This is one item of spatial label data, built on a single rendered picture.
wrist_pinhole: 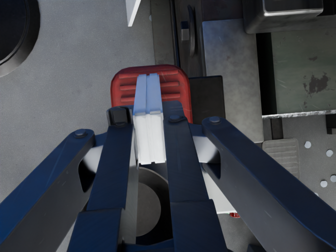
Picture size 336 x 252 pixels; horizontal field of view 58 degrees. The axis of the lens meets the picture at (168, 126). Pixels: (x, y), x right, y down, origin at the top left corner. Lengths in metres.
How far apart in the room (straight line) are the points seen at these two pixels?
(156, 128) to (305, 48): 0.26
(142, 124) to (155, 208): 0.87
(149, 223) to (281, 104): 0.75
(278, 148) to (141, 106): 0.75
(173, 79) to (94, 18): 0.84
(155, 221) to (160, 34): 0.59
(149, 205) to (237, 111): 0.71
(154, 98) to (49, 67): 0.90
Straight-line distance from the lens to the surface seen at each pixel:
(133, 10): 0.90
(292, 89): 0.36
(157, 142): 0.16
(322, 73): 0.38
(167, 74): 0.23
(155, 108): 0.15
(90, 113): 1.00
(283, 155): 0.90
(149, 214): 1.02
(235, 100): 0.35
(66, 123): 1.02
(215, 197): 0.37
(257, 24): 0.33
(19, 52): 1.07
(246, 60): 0.35
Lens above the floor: 0.98
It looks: 88 degrees down
